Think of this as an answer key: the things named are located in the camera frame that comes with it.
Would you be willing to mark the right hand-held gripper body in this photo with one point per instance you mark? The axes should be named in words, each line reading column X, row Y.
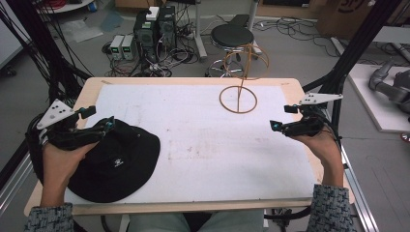
column 306, row 124

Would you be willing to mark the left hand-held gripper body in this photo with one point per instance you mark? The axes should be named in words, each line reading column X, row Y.
column 54, row 113

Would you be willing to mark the black bucket hat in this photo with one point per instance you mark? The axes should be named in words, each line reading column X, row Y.
column 117, row 164

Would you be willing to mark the person's right hand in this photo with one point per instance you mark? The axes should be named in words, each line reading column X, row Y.
column 322, row 151

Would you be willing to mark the person's left hand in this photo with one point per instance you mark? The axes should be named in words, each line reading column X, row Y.
column 61, row 162

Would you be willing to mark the white table mat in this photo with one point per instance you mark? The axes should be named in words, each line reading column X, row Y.
column 209, row 145

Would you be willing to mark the grey bench power supply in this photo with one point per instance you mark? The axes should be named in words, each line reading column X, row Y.
column 116, row 47
column 128, row 47

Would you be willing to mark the white platform board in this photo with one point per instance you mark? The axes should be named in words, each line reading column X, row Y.
column 374, row 103

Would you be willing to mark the white power strip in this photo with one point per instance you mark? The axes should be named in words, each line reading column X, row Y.
column 337, row 45

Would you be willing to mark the clear plastic sheet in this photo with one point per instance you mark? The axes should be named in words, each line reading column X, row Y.
column 80, row 30

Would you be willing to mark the black round stool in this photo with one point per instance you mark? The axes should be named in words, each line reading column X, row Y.
column 232, row 36

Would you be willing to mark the black computer tower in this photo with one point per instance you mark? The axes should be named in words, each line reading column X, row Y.
column 166, row 27
column 145, row 34

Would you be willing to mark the blue tape roll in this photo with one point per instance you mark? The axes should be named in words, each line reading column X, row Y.
column 92, row 6

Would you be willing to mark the cardboard box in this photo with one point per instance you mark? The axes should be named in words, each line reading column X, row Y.
column 351, row 17

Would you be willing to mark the white box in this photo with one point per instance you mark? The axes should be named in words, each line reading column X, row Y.
column 152, row 13

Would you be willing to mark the grey metal table leg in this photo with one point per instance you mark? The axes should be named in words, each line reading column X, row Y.
column 199, row 30

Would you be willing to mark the person's legs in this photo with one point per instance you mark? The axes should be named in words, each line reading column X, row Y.
column 193, row 222

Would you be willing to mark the aluminium rail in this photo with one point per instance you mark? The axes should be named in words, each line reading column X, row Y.
column 357, row 193

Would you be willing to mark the black metal frame post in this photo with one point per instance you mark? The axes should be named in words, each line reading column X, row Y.
column 357, row 48

